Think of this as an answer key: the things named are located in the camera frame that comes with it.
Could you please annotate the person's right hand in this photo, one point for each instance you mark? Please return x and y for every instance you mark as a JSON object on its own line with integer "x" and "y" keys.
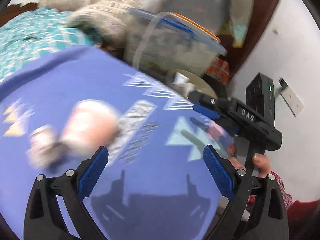
{"x": 260, "y": 161}

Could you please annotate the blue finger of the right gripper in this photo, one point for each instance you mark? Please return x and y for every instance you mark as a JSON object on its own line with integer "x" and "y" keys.
{"x": 212, "y": 115}

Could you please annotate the clear storage box blue lid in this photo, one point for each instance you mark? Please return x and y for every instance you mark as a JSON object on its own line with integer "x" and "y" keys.
{"x": 163, "y": 42}

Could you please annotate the orange plastic bag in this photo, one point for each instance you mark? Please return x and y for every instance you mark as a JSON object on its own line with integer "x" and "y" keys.
{"x": 219, "y": 69}

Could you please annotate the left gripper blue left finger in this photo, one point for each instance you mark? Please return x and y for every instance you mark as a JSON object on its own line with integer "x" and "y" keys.
{"x": 89, "y": 171}

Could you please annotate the carved wooden headboard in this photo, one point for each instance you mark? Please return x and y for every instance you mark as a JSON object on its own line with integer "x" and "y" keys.
{"x": 14, "y": 10}

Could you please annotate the red knitted sleeve forearm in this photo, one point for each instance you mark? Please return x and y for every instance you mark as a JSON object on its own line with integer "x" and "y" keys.
{"x": 303, "y": 217}

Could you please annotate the pink white paper cup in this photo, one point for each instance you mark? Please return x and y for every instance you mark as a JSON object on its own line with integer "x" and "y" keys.
{"x": 91, "y": 124}

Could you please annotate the beige plastic trash bin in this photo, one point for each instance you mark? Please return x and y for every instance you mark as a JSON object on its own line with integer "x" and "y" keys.
{"x": 185, "y": 82}

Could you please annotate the beige patterned pillow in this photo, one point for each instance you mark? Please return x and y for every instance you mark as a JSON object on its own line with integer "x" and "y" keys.
{"x": 110, "y": 18}

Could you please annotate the white wall socket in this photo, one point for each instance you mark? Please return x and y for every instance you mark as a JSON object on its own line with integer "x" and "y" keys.
{"x": 290, "y": 97}

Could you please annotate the crumpled white paper ball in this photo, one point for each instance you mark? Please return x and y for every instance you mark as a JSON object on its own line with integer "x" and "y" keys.
{"x": 44, "y": 147}

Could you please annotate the teal patterned bed quilt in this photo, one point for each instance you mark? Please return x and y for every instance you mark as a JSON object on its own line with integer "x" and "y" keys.
{"x": 34, "y": 34}

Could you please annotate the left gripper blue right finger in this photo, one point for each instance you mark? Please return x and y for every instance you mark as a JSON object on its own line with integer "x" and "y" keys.
{"x": 221, "y": 170}

